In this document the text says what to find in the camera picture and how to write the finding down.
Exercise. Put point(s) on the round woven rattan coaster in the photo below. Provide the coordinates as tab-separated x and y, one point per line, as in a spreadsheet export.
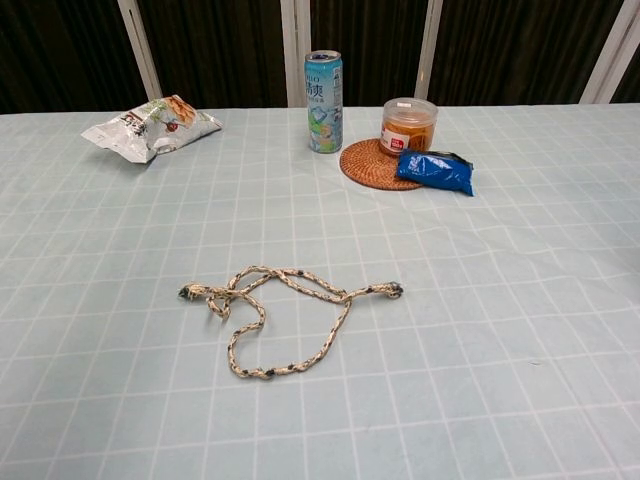
365	165

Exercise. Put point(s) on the blue foil snack packet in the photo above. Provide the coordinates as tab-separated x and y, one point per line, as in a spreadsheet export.
430	172

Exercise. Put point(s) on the tall light blue drink can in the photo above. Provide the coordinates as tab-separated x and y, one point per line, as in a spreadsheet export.
325	100

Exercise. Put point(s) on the clear plastic jar orange contents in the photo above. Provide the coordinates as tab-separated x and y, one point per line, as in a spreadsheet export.
405	125

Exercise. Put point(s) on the light blue checkered tablecloth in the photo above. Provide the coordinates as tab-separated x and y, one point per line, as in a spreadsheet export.
450	350

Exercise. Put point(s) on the white crumpled snack bag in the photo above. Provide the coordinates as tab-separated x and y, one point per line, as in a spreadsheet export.
150	125

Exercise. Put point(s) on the white metal frame post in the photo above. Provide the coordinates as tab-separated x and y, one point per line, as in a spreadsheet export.
612	50
142	50
295	50
427	50

